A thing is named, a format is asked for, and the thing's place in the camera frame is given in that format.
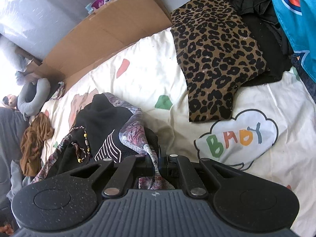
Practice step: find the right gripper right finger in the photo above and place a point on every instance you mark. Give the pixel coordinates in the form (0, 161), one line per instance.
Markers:
(182, 174)

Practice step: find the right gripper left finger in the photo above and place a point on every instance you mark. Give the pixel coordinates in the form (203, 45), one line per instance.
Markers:
(126, 175)

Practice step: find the black patterned-trim shorts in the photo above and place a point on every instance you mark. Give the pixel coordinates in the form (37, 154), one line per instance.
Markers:
(111, 128)

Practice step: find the white printed bed sheet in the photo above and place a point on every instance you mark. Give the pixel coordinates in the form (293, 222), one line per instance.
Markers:
(271, 133)

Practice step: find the brown crumpled garment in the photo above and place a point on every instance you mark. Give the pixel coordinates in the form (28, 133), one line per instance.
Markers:
(32, 144)

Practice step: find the grey neck pillow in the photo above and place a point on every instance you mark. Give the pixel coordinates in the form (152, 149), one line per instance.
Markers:
(33, 96)

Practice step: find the dark grey blanket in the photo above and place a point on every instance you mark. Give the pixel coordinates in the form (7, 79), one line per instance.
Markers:
(13, 126)

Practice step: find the leopard print garment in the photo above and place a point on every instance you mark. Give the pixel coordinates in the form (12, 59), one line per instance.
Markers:
(217, 54)

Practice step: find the teddy bear toy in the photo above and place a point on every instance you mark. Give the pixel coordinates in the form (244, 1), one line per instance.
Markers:
(10, 101)

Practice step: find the person's bare foot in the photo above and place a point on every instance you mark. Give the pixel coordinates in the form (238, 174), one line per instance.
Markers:
(6, 230)

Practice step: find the flattened cardboard box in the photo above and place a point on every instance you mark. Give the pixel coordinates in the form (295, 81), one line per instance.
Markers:
(110, 29)

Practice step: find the black garment pile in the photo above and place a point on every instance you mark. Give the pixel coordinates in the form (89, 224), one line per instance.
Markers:
(261, 19)

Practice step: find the teal printed garment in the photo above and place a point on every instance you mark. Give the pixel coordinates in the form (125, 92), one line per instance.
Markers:
(297, 19)

